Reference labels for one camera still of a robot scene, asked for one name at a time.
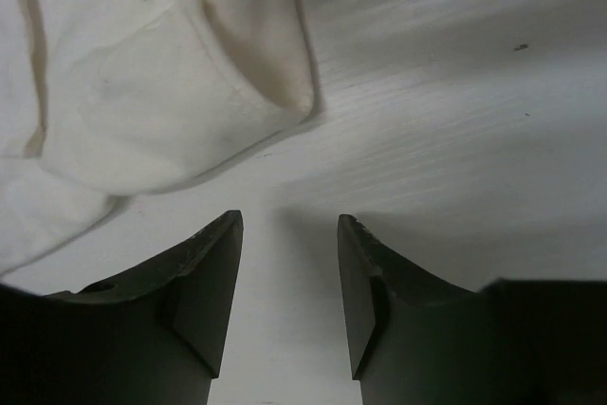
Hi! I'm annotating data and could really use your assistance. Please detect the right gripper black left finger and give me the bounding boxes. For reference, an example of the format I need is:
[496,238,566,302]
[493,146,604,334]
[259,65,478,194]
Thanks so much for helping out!
[47,210,243,404]

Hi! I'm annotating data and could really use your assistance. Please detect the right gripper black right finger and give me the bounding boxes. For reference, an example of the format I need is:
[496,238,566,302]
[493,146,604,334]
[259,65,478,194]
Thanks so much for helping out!
[338,214,493,404]

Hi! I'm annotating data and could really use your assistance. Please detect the white t shirt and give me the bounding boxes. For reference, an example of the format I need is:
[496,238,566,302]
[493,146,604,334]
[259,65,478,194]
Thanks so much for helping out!
[1,0,315,273]

